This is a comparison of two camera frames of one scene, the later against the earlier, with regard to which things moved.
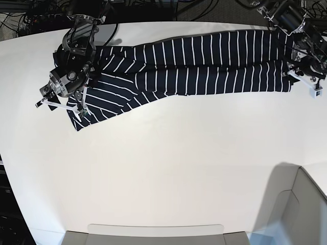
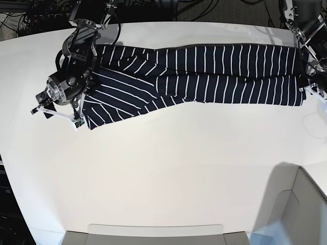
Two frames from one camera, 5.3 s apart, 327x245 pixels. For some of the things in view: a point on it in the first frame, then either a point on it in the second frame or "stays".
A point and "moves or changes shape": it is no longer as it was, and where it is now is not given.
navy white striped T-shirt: x=125 y=79 moves or changes shape
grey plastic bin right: x=294 y=211 stays
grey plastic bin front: x=140 y=234 stays
